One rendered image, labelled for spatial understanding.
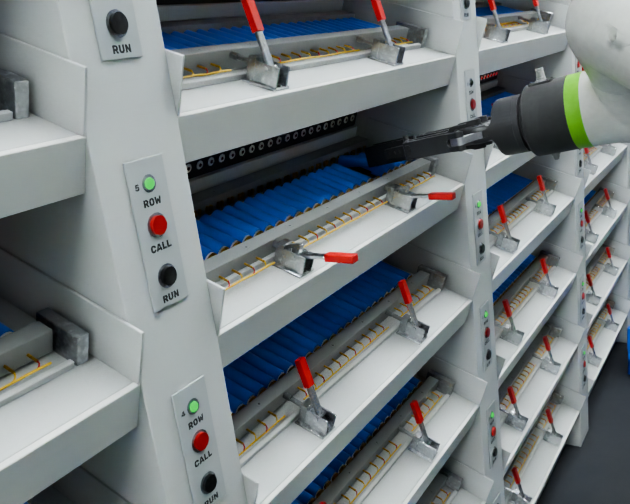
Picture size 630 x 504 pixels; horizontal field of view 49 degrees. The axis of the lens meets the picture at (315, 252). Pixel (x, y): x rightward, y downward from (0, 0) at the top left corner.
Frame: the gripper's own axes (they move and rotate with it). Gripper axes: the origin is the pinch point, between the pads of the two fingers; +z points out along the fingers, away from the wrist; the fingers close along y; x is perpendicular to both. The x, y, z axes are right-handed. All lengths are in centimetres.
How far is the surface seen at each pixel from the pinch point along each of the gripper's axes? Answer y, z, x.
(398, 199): 6.3, -2.6, 6.1
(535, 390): -53, 7, 66
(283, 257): 32.9, -1.9, 5.7
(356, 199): 13.5, -0.6, 3.9
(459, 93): -13.0, -6.7, -5.3
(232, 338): 45.5, -3.5, 9.8
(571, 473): -70, 9, 98
